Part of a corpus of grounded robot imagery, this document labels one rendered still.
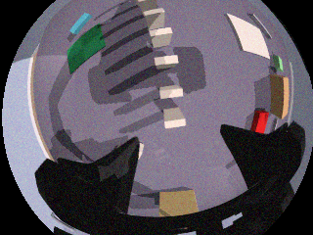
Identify red rectangular block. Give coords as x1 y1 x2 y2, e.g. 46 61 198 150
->
250 110 269 133

